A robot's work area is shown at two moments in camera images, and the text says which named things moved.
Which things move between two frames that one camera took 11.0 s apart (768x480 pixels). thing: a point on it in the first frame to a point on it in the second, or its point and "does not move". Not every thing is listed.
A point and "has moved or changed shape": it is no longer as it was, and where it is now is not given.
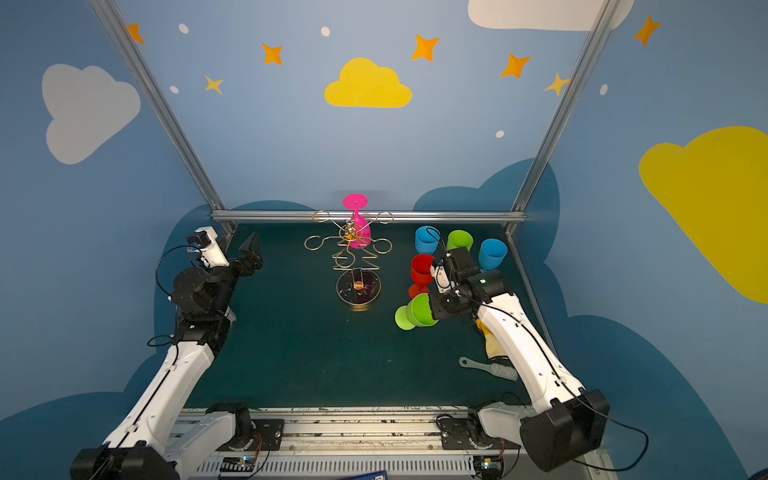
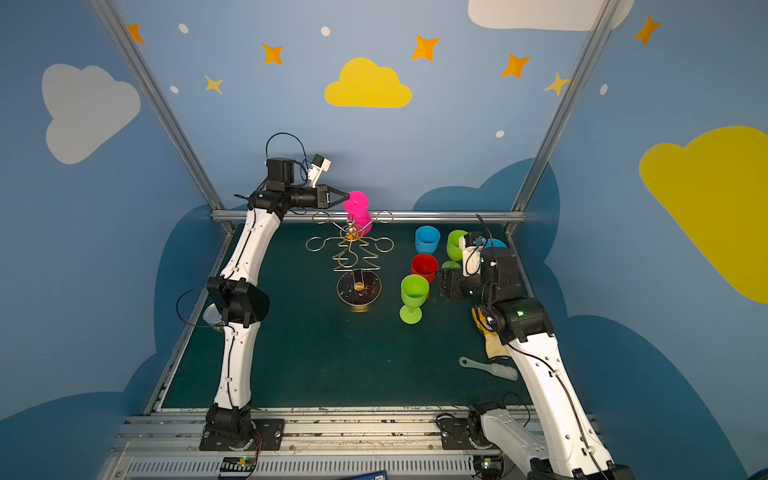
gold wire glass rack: (359, 282) does not move
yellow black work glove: (494, 347) does not move
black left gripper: (241, 262) to (323, 197)
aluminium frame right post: (541, 154) does not move
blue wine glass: (427, 238) does not move
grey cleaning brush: (489, 368) does not move
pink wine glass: (361, 234) has moved or changed shape
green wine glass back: (417, 313) has moved or changed shape
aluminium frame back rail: (369, 216) does not move
